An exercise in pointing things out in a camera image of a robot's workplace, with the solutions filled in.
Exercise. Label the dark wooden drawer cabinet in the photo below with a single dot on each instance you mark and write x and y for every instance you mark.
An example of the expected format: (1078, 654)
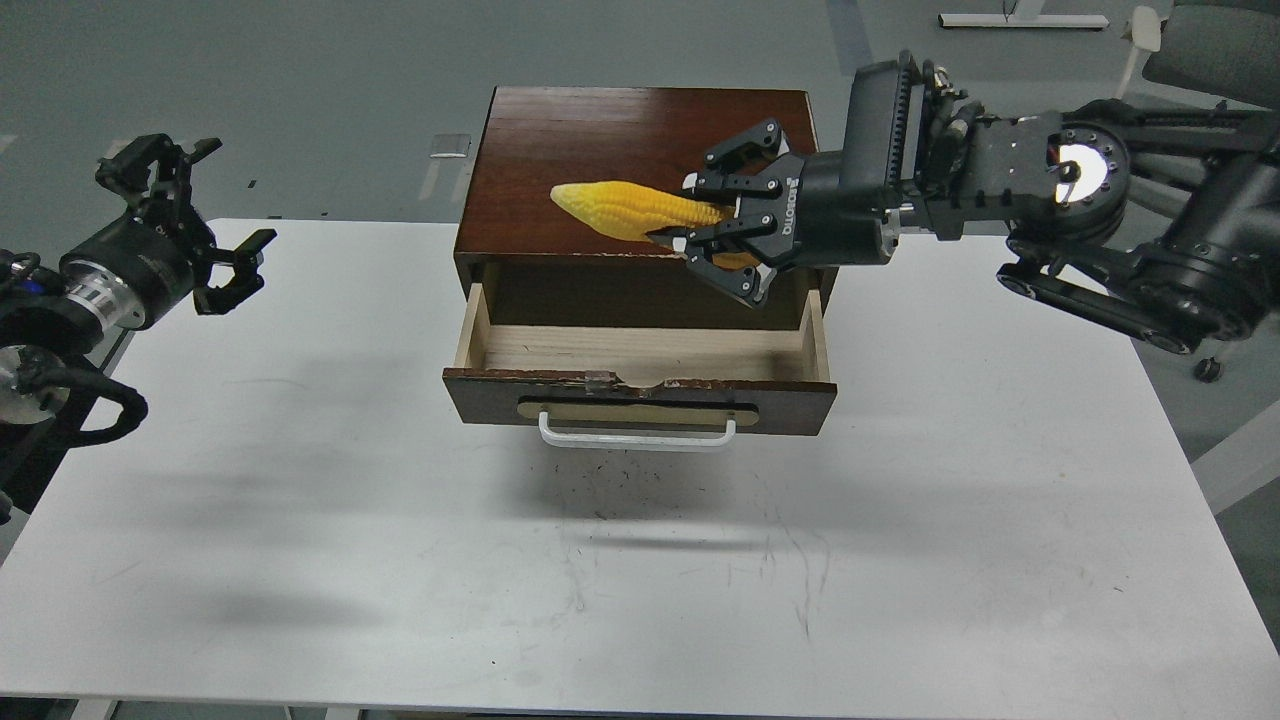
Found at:
(539, 266)

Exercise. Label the grey office chair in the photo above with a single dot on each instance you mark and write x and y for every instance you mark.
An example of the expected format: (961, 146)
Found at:
(1200, 70)

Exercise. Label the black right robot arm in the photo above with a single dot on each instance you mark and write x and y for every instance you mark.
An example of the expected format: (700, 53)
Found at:
(1159, 224)

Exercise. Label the yellow corn cob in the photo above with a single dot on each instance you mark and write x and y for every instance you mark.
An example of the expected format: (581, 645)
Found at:
(630, 212)

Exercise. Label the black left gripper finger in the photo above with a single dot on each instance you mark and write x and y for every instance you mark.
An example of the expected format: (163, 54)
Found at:
(152, 174)
(245, 279)

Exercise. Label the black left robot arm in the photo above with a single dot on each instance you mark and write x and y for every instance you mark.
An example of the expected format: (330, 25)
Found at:
(53, 396)

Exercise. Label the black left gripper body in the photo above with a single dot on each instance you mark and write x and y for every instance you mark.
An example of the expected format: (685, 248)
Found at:
(131, 274)

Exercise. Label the wooden drawer with white handle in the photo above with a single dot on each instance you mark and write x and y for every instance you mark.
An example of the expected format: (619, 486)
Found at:
(772, 382)

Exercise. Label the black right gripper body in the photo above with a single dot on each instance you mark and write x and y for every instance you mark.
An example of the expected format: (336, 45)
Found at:
(832, 211)

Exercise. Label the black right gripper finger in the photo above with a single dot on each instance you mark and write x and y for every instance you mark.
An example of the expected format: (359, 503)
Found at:
(737, 256)
(752, 173)

